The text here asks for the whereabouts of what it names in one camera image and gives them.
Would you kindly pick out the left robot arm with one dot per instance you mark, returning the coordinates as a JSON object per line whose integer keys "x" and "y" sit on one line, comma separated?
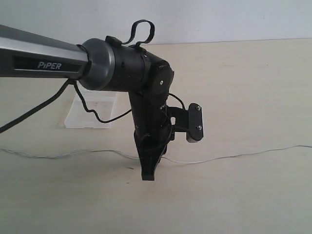
{"x": 101, "y": 65}

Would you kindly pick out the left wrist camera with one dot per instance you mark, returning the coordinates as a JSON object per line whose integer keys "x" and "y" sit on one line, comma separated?
{"x": 188, "y": 121}

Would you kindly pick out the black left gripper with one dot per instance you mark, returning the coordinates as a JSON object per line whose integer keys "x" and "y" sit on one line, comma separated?
{"x": 152, "y": 129}

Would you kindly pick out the clear plastic storage case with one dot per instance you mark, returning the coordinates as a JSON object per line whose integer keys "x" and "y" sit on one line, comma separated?
{"x": 102, "y": 102}

